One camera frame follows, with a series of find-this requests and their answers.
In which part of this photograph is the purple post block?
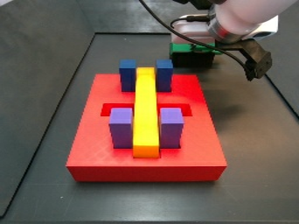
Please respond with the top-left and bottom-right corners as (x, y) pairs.
(108, 108), (133, 149)
(160, 108), (184, 149)

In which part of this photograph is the purple right post block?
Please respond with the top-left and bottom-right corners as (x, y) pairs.
(160, 108), (184, 149)

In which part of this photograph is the yellow long bar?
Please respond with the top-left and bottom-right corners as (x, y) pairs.
(133, 67), (158, 158)

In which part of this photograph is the blue right post block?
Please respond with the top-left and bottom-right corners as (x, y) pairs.
(154, 59), (173, 92)

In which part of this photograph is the blue post block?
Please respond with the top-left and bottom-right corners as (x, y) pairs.
(118, 59), (136, 92)
(154, 59), (173, 92)

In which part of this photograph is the blue left post block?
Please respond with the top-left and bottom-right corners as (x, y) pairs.
(118, 59), (136, 92)

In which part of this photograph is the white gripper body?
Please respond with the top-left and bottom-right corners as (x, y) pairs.
(173, 16), (277, 44)

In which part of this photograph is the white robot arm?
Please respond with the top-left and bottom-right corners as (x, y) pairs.
(170, 0), (297, 44)

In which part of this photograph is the purple left post block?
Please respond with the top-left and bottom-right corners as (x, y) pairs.
(108, 108), (133, 149)

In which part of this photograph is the red base board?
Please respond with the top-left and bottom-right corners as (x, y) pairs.
(66, 74), (226, 182)

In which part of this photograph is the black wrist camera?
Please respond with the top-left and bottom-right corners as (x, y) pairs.
(216, 38), (272, 81)

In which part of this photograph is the black cable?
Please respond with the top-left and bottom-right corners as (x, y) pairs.
(137, 0), (254, 77)

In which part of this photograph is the black angle fixture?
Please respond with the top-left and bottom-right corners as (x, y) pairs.
(170, 52), (214, 68)

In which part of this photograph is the green stepped block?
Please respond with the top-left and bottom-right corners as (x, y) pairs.
(169, 43), (221, 58)

